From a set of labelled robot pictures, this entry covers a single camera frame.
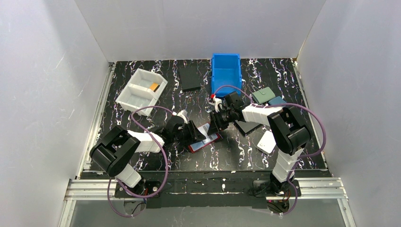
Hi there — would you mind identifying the red card holder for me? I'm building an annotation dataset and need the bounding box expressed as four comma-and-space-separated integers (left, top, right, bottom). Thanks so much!
188, 133, 221, 153

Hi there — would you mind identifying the orange credit card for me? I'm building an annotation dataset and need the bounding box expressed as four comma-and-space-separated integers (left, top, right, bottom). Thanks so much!
149, 83, 160, 92

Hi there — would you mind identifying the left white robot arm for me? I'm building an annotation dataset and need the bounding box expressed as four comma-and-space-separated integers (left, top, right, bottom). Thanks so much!
90, 116, 206, 188

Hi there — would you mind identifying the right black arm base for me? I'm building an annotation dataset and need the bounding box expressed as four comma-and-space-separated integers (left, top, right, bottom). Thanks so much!
247, 178, 302, 215

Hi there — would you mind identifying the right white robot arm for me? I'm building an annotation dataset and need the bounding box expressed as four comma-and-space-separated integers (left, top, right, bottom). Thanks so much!
207, 92, 312, 186

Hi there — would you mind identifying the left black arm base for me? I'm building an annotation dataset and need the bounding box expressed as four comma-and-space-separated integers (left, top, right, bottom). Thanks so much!
114, 180, 161, 200

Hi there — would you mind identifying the green card holder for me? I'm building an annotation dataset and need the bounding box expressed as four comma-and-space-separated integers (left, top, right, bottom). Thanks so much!
252, 87, 276, 105

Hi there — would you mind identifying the white card holder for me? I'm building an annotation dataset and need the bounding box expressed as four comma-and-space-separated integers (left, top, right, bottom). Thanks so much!
257, 131, 276, 154

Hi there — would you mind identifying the blue card holder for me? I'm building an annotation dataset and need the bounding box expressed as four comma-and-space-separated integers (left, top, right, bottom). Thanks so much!
268, 96, 286, 105

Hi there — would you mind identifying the black notebook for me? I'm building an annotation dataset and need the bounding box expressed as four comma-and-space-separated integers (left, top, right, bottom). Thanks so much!
234, 121, 260, 136

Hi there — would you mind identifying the blue plastic bin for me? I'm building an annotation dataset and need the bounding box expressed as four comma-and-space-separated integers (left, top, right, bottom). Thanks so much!
211, 53, 242, 98

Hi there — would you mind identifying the black foam pad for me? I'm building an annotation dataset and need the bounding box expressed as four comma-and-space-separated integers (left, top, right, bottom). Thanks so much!
178, 67, 201, 92

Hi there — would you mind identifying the white divided tray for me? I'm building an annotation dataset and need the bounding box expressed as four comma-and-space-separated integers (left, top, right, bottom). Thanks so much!
116, 69, 168, 117

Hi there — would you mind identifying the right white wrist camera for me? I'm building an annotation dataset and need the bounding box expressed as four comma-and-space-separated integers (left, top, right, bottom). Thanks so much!
209, 94, 222, 112

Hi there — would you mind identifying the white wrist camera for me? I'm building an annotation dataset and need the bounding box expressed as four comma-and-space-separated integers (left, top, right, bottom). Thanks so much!
209, 94, 222, 112
177, 110, 188, 124

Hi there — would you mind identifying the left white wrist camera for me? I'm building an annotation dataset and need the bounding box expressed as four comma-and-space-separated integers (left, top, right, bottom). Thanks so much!
177, 110, 188, 124

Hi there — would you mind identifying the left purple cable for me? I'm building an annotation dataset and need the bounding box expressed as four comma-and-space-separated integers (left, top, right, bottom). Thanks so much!
106, 105, 179, 218

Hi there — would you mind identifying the purple cable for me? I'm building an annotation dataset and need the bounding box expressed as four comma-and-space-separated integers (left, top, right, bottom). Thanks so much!
213, 85, 327, 217
106, 105, 179, 218

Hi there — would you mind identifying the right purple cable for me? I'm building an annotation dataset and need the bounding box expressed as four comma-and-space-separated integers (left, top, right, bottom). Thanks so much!
213, 85, 327, 217

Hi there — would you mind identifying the aluminium frame rail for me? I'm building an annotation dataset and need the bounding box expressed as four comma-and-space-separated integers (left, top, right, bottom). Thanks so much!
58, 177, 356, 227

